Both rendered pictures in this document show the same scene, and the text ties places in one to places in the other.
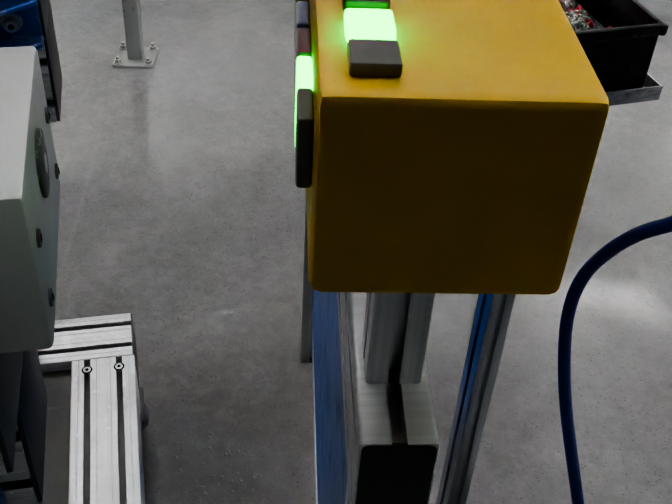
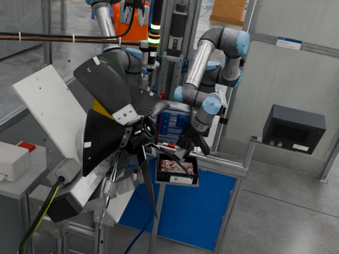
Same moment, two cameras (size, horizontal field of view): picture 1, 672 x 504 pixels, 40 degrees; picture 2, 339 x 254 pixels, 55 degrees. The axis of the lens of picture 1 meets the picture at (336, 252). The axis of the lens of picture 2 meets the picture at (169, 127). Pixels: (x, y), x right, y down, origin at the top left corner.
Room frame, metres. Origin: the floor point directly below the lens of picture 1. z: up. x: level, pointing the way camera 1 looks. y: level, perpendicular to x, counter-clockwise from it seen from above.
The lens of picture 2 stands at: (1.06, -1.55, 1.89)
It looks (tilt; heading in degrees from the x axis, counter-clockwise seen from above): 30 degrees down; 103
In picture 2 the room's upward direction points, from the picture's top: 10 degrees clockwise
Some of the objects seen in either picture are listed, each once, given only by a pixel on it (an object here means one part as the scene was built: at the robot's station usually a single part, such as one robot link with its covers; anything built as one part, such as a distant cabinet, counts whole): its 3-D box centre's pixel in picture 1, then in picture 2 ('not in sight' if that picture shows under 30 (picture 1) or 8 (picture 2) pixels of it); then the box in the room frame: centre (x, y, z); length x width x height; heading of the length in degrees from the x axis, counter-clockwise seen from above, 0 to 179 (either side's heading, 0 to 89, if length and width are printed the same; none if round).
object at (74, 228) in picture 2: not in sight; (81, 230); (0.46, -0.52, 0.56); 0.19 x 0.04 x 0.04; 5
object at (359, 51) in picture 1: (374, 58); not in sight; (0.28, -0.01, 1.08); 0.02 x 0.02 x 0.01; 5
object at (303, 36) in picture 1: (302, 72); not in sight; (0.33, 0.02, 1.04); 0.02 x 0.01 x 0.03; 5
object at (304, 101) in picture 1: (304, 138); not in sight; (0.28, 0.01, 1.04); 0.02 x 0.01 x 0.03; 5
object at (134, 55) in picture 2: not in sight; (132, 59); (0.31, 0.33, 1.20); 0.13 x 0.12 x 0.14; 56
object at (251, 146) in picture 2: not in sight; (249, 152); (1.17, 0.03, 0.96); 0.03 x 0.03 x 0.20; 5
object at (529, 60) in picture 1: (423, 105); (109, 107); (0.35, -0.03, 1.02); 0.16 x 0.10 x 0.11; 5
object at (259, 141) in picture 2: not in sight; (273, 144); (1.27, 0.04, 1.04); 0.24 x 0.03 x 0.03; 5
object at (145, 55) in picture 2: not in sight; (149, 53); (0.66, -0.38, 1.50); 0.09 x 0.07 x 0.10; 40
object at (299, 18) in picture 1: (302, 44); not in sight; (0.35, 0.02, 1.04); 0.02 x 0.01 x 0.03; 5
